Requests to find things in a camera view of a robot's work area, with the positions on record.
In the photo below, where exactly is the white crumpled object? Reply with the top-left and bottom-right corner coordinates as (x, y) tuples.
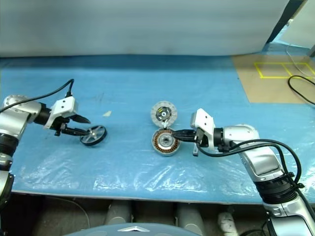
(218, 212), (238, 234)

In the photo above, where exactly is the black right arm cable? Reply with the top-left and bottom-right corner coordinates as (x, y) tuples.
(196, 139), (315, 222)

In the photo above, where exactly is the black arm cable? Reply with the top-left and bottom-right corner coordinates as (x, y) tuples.
(0, 78), (75, 114)
(196, 139), (315, 222)

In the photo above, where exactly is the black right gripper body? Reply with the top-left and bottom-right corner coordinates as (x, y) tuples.
(192, 128), (206, 157)

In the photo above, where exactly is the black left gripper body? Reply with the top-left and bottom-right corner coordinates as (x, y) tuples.
(52, 116), (75, 137)

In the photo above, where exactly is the grey motor lid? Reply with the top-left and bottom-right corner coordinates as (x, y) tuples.
(150, 100), (178, 129)

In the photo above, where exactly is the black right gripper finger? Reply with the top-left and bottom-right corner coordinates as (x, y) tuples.
(173, 135), (198, 143)
(171, 129), (198, 137)

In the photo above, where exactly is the blue plastic-covered table mat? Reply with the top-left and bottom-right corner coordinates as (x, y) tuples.
(0, 54), (315, 205)

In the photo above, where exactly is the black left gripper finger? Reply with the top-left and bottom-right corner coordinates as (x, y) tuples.
(69, 113), (92, 124)
(61, 126), (90, 137)

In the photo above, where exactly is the grey rounded cylinder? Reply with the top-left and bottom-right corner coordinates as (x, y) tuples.
(176, 203), (205, 229)
(105, 200), (133, 226)

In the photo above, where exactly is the loose black cable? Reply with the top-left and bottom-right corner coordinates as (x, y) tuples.
(287, 75), (315, 107)

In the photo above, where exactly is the grey cylindrical motor housing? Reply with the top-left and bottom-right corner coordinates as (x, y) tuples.
(152, 128), (182, 157)

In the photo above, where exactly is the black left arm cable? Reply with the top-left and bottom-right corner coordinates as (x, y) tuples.
(0, 78), (75, 114)

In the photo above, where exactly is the brown cardboard sheet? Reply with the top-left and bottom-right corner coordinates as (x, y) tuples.
(232, 54), (315, 104)

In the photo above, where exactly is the black stand post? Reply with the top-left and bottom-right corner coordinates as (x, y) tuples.
(267, 0), (306, 45)

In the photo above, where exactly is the grey-blue hood silver emblem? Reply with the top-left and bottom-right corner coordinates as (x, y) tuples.
(63, 222), (197, 236)

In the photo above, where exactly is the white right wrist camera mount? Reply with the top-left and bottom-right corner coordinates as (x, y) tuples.
(189, 107), (217, 151)

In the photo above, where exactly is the white backdrop sheet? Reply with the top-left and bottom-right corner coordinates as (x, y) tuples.
(0, 0), (292, 59)

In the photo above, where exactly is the silver spoked rotor black rim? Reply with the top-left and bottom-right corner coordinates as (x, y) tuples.
(79, 124), (108, 148)

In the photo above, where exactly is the thin white cable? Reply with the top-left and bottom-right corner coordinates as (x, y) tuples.
(285, 43), (315, 79)

